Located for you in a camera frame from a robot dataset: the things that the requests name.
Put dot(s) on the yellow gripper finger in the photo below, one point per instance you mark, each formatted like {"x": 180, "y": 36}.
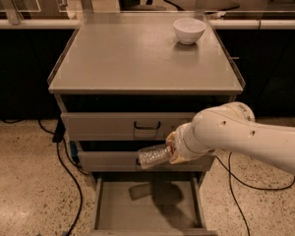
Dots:
{"x": 170, "y": 141}
{"x": 177, "y": 158}

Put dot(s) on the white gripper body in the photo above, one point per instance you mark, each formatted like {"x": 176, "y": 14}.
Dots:
{"x": 181, "y": 146}

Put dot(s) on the clear plastic water bottle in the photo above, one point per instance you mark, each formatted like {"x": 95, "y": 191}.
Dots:
{"x": 151, "y": 156}

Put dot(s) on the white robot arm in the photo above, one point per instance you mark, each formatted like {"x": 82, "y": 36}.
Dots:
{"x": 232, "y": 127}

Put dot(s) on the grey drawer cabinet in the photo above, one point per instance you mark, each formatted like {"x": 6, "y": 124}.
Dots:
{"x": 133, "y": 62}

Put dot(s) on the middle grey drawer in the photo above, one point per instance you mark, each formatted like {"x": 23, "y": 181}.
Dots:
{"x": 127, "y": 161}

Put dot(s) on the top grey drawer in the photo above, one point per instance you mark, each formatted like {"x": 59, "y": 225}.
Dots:
{"x": 123, "y": 126}

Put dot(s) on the white ceramic bowl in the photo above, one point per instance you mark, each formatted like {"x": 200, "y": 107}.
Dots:
{"x": 189, "y": 30}

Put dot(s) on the black power adapter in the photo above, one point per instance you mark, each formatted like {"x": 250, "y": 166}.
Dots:
{"x": 59, "y": 132}

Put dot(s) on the white horizontal rail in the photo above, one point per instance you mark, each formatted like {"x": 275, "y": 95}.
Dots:
{"x": 217, "y": 24}

